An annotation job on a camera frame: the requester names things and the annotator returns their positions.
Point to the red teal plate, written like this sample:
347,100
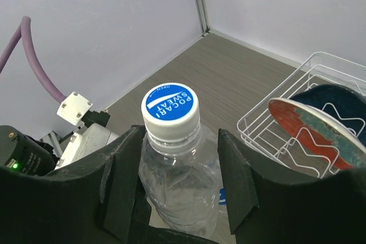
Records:
319,132

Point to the white blue bottle cap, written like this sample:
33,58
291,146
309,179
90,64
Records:
171,112

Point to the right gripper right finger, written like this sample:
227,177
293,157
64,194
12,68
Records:
270,203

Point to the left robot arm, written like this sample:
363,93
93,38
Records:
24,154

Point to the blue labelled plastic bottle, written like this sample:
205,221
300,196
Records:
222,197

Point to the clear unlabelled plastic bottle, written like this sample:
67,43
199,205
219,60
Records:
184,186

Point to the white wire dish rack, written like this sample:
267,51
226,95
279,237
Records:
260,131

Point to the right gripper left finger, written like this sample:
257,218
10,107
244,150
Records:
97,199

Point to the dark blue plate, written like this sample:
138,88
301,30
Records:
344,104

